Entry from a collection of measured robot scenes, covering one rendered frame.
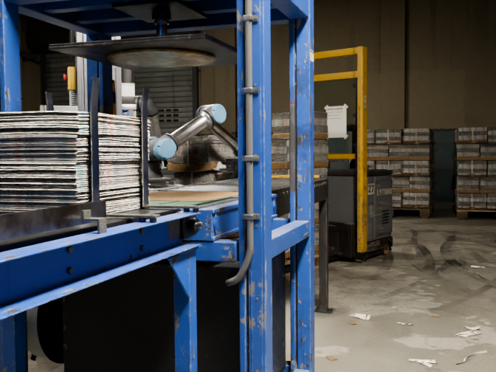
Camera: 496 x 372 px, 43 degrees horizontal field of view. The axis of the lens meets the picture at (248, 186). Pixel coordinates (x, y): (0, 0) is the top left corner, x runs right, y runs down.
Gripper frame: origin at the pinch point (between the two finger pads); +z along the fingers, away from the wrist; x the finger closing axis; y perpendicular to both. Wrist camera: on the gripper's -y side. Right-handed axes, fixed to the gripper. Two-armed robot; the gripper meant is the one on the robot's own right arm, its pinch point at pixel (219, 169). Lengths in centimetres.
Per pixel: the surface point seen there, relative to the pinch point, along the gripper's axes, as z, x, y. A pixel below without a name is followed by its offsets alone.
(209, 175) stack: 5.5, 3.2, -3.8
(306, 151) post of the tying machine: -142, 115, 11
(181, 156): 27.4, 7.5, 8.5
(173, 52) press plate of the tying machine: -122, 165, 43
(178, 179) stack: 35.5, 2.4, -7.3
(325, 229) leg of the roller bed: -76, -7, -35
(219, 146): 4.4, -5.5, 15.3
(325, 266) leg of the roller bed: -76, -7, -57
